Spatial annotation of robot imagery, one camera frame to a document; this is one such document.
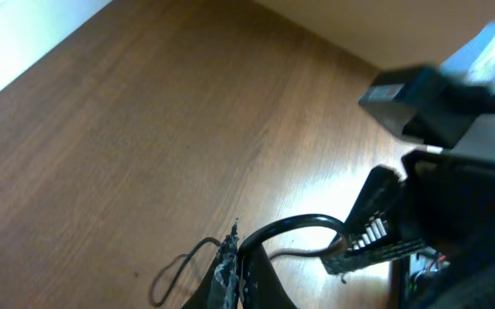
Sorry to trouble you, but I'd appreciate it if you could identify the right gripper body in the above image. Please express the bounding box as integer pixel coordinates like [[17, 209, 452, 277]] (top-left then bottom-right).
[[395, 149, 495, 258]]

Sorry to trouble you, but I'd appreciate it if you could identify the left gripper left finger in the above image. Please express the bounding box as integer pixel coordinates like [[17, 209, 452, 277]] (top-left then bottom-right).
[[182, 223, 239, 309]]

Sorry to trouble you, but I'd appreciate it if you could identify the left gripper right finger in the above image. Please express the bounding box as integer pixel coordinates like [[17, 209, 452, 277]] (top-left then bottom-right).
[[240, 245, 297, 309]]

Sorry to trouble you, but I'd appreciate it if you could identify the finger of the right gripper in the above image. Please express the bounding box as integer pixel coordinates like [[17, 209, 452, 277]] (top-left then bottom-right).
[[321, 239, 427, 275], [345, 166, 403, 249]]

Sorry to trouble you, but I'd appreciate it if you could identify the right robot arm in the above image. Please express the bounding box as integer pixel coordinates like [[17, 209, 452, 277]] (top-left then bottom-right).
[[322, 150, 495, 308]]

